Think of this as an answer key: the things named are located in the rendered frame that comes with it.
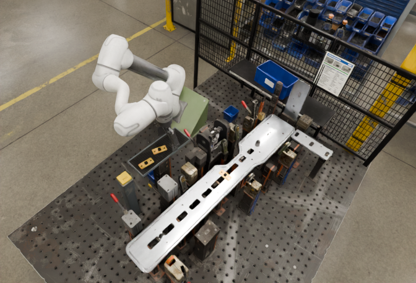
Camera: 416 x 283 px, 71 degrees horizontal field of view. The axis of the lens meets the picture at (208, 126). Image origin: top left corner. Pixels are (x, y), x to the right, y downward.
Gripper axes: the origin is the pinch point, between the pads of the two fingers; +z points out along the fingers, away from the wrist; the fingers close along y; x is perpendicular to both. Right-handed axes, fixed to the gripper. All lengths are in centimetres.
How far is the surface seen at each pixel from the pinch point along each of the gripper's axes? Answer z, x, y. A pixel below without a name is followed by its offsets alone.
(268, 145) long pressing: 36, 64, 22
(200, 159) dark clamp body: 25.6, 16.7, 7.8
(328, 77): 14, 127, 16
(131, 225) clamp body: 24.0, -37.4, 18.1
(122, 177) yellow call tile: 14.7, -28.4, -4.4
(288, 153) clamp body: 32, 67, 37
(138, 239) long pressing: 30, -38, 24
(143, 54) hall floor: 140, 103, -236
